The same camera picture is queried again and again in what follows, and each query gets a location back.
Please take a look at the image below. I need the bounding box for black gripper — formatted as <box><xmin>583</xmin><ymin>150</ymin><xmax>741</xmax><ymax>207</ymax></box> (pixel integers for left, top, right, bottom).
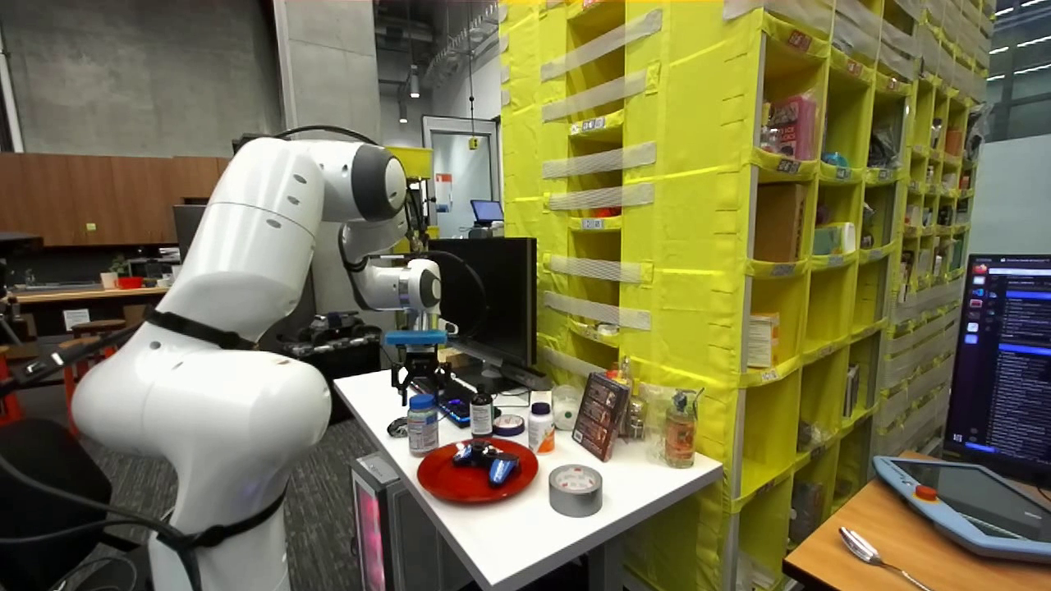
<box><xmin>391</xmin><ymin>346</ymin><xmax>453</xmax><ymax>409</ymax></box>

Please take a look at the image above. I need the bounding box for clear container with blue lid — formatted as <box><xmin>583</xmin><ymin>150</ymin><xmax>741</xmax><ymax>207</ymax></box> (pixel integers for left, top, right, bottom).
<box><xmin>405</xmin><ymin>392</ymin><xmax>443</xmax><ymax>461</ymax></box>

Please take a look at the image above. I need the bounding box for orange red plate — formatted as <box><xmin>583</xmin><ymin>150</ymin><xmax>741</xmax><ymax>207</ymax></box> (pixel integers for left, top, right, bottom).
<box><xmin>415</xmin><ymin>438</ymin><xmax>542</xmax><ymax>508</ymax></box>

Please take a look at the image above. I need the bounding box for black backlit keyboard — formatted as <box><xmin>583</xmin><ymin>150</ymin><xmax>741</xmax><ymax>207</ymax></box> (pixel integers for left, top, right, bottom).
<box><xmin>435</xmin><ymin>373</ymin><xmax>487</xmax><ymax>427</ymax></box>

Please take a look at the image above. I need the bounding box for brown bottle white label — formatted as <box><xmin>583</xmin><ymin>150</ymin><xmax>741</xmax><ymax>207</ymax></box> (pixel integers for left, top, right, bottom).
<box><xmin>465</xmin><ymin>392</ymin><xmax>496</xmax><ymax>448</ymax></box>

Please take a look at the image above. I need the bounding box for black white toy game controller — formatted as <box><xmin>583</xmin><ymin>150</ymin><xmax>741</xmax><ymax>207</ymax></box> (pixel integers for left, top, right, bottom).
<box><xmin>451</xmin><ymin>438</ymin><xmax>498</xmax><ymax>466</ymax></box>

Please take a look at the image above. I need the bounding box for small blue tube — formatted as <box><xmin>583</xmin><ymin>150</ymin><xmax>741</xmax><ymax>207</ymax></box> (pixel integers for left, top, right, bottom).
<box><xmin>487</xmin><ymin>455</ymin><xmax>521</xmax><ymax>490</ymax></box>

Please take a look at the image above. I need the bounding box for black computer monitor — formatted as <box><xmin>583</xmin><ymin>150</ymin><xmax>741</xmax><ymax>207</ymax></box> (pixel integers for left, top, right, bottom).
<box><xmin>438</xmin><ymin>238</ymin><xmax>542</xmax><ymax>387</ymax></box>

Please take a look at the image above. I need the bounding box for white bottle purple cap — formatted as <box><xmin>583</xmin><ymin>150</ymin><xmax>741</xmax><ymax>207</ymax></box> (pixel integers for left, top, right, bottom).
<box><xmin>525</xmin><ymin>399</ymin><xmax>559</xmax><ymax>457</ymax></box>

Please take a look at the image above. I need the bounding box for white carton box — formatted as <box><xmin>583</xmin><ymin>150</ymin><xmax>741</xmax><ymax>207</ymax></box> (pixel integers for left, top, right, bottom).
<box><xmin>549</xmin><ymin>381</ymin><xmax>588</xmax><ymax>433</ymax></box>

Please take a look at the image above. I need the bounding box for computer case pink light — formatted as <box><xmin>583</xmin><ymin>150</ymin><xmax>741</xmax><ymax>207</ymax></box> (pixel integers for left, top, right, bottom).
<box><xmin>353</xmin><ymin>455</ymin><xmax>441</xmax><ymax>591</ymax></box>

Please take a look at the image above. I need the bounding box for small blue screen tablet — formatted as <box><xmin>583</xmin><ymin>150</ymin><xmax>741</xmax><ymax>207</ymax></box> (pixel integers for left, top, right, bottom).
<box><xmin>465</xmin><ymin>198</ymin><xmax>505</xmax><ymax>229</ymax></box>

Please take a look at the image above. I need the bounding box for clear bottle orange cap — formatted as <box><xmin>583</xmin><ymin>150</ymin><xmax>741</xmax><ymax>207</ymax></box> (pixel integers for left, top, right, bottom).
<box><xmin>617</xmin><ymin>358</ymin><xmax>651</xmax><ymax>444</ymax></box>

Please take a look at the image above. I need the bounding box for yellow shelf unit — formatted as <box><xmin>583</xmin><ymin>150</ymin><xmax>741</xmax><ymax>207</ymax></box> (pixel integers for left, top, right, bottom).
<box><xmin>496</xmin><ymin>0</ymin><xmax>995</xmax><ymax>591</ymax></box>

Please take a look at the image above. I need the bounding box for brown cardboard box in shelf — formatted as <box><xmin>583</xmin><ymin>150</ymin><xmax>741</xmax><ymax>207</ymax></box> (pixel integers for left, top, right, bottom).
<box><xmin>753</xmin><ymin>177</ymin><xmax>808</xmax><ymax>263</ymax></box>

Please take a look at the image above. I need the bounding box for teal white box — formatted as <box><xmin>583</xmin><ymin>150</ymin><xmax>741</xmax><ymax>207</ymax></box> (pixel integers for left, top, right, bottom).
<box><xmin>815</xmin><ymin>216</ymin><xmax>864</xmax><ymax>258</ymax></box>

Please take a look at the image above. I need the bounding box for wooden desk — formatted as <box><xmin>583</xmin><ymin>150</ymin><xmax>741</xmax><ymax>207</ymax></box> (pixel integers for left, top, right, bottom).
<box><xmin>783</xmin><ymin>473</ymin><xmax>1051</xmax><ymax>591</ymax></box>

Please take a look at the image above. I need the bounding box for pink package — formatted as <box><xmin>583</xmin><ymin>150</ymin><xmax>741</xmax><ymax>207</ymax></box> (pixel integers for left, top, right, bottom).
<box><xmin>764</xmin><ymin>92</ymin><xmax>820</xmax><ymax>161</ymax></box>

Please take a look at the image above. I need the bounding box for metal spoon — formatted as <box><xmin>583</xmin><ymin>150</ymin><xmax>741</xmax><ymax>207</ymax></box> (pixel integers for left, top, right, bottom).
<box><xmin>834</xmin><ymin>521</ymin><xmax>941</xmax><ymax>591</ymax></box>

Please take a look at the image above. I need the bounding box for light blue teach pendant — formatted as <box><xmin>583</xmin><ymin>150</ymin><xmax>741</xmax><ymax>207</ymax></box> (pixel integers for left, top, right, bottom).
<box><xmin>869</xmin><ymin>455</ymin><xmax>1051</xmax><ymax>565</ymax></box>

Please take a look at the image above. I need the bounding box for screen with text windows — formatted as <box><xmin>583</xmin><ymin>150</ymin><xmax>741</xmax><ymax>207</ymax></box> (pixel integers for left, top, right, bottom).
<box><xmin>943</xmin><ymin>250</ymin><xmax>1051</xmax><ymax>486</ymax></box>

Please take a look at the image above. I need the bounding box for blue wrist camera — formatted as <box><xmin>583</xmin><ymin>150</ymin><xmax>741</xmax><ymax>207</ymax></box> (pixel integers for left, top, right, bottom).
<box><xmin>381</xmin><ymin>327</ymin><xmax>453</xmax><ymax>353</ymax></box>

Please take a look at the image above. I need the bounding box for dark picture frame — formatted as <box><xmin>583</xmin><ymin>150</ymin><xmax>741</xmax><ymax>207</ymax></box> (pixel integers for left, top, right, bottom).
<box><xmin>571</xmin><ymin>367</ymin><xmax>633</xmax><ymax>464</ymax></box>

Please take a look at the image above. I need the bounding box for grey duct tape roll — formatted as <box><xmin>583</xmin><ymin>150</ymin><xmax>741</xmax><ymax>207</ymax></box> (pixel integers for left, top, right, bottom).
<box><xmin>544</xmin><ymin>461</ymin><xmax>608</xmax><ymax>520</ymax></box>

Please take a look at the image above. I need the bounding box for brown wooden wall cabinet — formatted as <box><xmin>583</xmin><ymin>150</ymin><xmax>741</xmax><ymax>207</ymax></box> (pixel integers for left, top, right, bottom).
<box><xmin>0</xmin><ymin>150</ymin><xmax>228</xmax><ymax>250</ymax></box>

